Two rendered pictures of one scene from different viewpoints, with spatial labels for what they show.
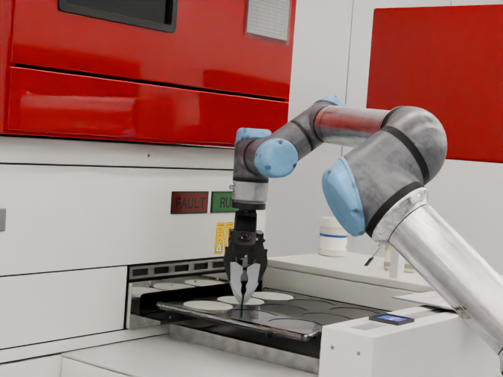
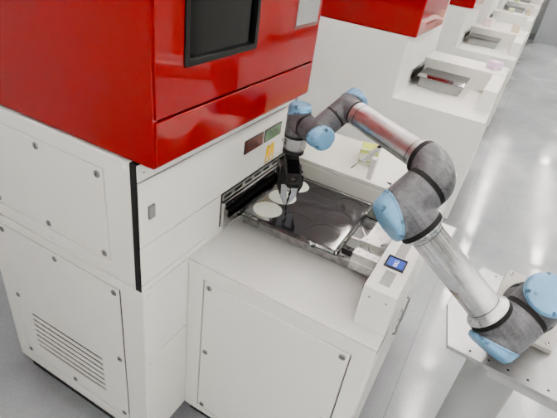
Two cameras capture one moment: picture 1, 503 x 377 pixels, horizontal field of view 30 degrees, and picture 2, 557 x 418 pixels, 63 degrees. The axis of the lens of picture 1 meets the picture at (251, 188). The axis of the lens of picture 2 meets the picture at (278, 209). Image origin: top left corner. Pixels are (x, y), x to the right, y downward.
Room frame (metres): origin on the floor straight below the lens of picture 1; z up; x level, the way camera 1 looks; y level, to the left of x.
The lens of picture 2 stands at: (0.62, 0.33, 1.74)
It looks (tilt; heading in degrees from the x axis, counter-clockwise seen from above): 32 degrees down; 347
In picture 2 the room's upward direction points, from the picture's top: 9 degrees clockwise
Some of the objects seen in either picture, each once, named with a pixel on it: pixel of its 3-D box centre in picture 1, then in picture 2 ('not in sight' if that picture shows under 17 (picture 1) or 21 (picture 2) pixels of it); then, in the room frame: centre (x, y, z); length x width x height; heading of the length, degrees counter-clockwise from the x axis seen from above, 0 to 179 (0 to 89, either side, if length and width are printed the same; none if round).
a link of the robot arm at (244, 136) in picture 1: (252, 155); (298, 120); (1.95, 0.00, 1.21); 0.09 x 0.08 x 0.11; 21
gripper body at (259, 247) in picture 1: (246, 230); (290, 163); (1.96, 0.00, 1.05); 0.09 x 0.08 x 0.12; 4
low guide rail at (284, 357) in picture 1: (268, 353); (306, 245); (1.79, -0.06, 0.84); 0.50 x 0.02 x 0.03; 53
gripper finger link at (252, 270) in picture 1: (250, 281); (290, 191); (1.95, -0.01, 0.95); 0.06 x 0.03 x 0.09; 4
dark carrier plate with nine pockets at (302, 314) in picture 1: (281, 310); (308, 207); (1.92, -0.08, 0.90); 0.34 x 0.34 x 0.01; 53
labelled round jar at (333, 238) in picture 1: (333, 236); not in sight; (2.37, -0.22, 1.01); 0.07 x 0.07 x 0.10
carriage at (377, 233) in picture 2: not in sight; (379, 241); (1.78, -0.30, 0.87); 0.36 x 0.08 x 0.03; 143
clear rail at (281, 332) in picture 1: (227, 320); (285, 231); (1.78, 0.03, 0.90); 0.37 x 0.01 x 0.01; 53
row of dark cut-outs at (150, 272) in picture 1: (200, 265); (257, 174); (2.04, 0.10, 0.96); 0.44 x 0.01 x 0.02; 143
